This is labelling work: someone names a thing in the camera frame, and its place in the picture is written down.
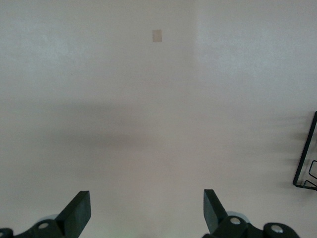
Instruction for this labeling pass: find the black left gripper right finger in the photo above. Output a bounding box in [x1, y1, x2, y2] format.
[202, 189, 299, 238]

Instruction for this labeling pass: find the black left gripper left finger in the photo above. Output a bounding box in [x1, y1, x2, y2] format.
[0, 190, 91, 238]

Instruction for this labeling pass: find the black wire cup holder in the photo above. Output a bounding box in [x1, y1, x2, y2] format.
[292, 111, 317, 191]

